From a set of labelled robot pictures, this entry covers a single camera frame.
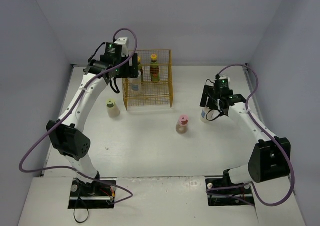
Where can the white shaker blue label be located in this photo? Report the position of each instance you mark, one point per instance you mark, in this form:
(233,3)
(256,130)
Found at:
(207,114)

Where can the silver lid white shaker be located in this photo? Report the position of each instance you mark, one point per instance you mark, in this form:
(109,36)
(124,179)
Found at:
(136,85)

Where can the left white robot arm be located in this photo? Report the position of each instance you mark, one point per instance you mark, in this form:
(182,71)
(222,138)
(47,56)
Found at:
(67,132)

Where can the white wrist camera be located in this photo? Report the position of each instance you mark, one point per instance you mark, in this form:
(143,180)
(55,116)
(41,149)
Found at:
(223,77)
(124,42)

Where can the yellow wire rack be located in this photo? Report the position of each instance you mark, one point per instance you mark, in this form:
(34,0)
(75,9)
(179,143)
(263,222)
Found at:
(153,93)

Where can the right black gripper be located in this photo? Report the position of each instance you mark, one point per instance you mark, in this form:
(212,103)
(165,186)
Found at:
(207,95)

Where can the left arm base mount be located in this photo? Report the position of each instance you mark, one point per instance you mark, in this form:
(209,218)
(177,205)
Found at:
(92,196)

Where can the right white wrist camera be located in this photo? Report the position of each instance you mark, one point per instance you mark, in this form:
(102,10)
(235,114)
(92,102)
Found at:
(223,77)

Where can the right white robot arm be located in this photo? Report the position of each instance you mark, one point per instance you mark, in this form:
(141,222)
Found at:
(270,153)

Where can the pink lid spice jar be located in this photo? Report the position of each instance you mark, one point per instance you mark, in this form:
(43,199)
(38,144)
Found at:
(182,124)

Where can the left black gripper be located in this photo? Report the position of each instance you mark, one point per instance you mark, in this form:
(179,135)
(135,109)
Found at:
(134,65)

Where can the yellow lid spice jar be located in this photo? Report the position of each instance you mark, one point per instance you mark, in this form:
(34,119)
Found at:
(112,108)

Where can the yellow cap sauce bottle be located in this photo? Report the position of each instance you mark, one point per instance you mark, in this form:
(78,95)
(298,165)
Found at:
(140,68)
(154,68)

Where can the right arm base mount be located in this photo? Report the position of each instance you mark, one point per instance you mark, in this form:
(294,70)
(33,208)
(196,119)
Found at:
(221,192)

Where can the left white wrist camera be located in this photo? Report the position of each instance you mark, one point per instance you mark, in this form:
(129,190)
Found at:
(124,42)

